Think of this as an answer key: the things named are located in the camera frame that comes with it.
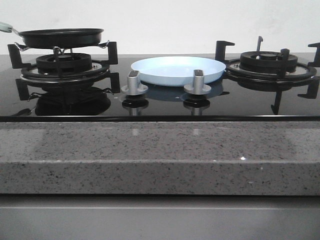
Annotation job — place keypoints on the light blue plate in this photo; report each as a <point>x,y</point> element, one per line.
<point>177,71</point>

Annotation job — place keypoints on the black frying pan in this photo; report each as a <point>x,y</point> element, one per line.
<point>64,38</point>

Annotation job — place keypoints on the silver left stove knob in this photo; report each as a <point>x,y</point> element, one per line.
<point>134,86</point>

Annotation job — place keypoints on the silver stove knob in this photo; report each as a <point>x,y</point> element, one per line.
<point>134,86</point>
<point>197,87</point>

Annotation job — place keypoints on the silver right stove knob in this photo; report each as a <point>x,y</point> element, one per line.
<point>197,87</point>

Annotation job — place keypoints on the black glass stove top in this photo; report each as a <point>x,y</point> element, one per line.
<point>230,99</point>

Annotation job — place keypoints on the right black burner grate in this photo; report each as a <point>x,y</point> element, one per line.
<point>271,71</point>

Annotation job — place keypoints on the black burner grate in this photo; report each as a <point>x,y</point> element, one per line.
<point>271,71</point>
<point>66,72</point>

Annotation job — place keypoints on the left black burner grate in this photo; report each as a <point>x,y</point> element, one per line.
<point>66,72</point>

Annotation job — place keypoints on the grey cabinet drawer front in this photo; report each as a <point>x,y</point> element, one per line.
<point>158,218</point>

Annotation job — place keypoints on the wire pan support rack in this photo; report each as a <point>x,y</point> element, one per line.
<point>23,48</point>

